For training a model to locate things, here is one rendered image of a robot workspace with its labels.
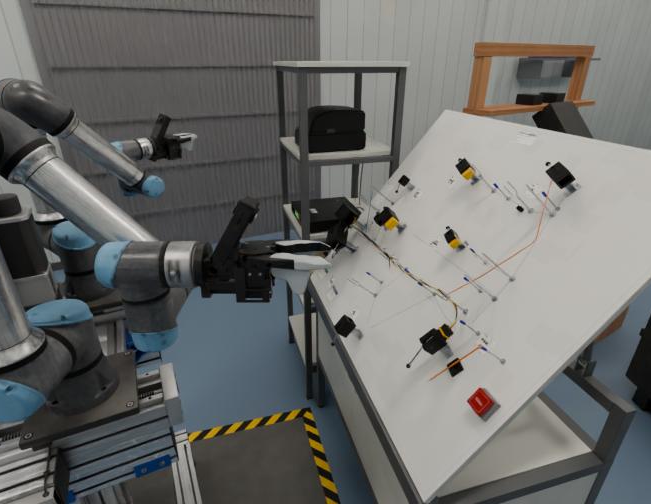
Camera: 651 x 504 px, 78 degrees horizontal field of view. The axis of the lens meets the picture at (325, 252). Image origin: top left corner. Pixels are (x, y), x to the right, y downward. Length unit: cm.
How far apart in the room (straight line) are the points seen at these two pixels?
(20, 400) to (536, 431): 136
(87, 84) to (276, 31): 179
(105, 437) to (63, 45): 352
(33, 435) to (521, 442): 128
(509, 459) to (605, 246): 67
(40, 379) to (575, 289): 115
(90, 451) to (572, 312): 117
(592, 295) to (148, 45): 386
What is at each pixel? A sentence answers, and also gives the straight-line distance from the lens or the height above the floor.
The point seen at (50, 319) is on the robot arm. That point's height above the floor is 140.
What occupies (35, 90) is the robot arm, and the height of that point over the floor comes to 178.
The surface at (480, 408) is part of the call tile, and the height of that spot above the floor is 110.
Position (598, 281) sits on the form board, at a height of 139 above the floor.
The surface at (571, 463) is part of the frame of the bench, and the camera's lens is 149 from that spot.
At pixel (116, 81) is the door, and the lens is 421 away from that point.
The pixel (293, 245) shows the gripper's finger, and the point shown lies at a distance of 66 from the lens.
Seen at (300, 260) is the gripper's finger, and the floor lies 159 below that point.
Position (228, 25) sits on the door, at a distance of 435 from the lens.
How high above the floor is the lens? 186
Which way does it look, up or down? 26 degrees down
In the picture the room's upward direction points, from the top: straight up
